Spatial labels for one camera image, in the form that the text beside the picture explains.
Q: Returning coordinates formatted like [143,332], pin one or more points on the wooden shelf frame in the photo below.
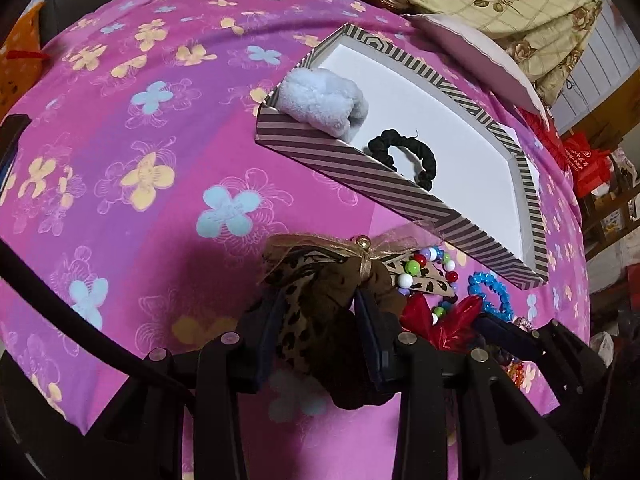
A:
[607,210]

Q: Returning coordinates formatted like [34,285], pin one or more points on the white pillow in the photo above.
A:
[475,45]

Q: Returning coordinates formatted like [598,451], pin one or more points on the cream floral quilt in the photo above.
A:
[500,10]

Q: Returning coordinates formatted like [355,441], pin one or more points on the striped cardboard box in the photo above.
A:
[450,110]

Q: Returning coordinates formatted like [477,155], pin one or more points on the red cushion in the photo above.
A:
[545,135]

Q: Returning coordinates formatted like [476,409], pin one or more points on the red hair bow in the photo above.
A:
[450,320]

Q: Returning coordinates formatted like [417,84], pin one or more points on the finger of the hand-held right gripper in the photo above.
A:
[505,332]

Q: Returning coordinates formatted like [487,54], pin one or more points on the red bag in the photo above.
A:
[587,165]

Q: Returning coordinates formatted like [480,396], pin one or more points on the pink floral bedsheet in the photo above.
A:
[150,110]

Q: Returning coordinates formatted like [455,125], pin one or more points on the black scrunchie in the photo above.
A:
[426,160]

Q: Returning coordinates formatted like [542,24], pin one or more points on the light blue fluffy scrunchie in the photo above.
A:
[320,100]

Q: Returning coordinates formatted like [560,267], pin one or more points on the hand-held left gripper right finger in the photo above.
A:
[375,350]

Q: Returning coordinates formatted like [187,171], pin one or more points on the leopard print hair bow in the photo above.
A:
[310,310]

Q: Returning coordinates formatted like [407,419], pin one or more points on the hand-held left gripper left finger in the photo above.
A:
[265,350]

